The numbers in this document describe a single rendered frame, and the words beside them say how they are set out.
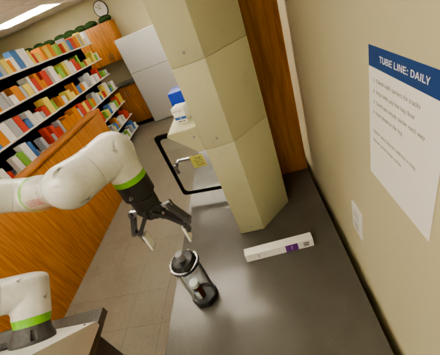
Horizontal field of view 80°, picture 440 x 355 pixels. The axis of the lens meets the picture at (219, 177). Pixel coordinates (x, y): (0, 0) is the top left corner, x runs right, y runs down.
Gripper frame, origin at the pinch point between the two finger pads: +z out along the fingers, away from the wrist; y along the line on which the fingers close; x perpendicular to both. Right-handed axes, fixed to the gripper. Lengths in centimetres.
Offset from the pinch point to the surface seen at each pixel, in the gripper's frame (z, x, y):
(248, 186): 7.5, -28.1, -26.2
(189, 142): -18.7, -27.9, -11.0
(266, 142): -4, -39, -38
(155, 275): 127, -89, 92
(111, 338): 127, -38, 119
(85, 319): 33, 1, 56
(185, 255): 9.3, -0.9, -1.0
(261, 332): 33.4, 16.4, -20.1
